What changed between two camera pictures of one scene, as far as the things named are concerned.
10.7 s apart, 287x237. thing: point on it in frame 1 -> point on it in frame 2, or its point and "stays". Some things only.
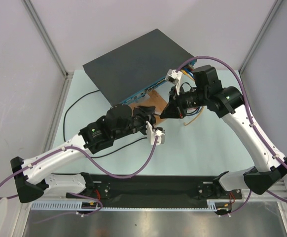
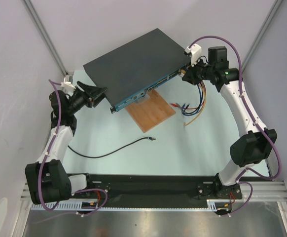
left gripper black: x=144 y=116 -> x=92 y=92
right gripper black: x=176 y=105 -> x=189 y=74
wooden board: x=153 y=99 stays
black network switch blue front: x=147 y=61 stays
